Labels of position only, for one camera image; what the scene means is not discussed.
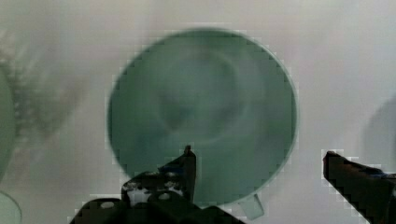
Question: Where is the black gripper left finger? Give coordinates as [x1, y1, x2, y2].
[70, 146, 245, 224]

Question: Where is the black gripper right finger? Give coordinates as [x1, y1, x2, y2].
[323, 151, 396, 224]

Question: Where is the green mug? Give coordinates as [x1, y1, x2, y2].
[107, 28, 298, 220]

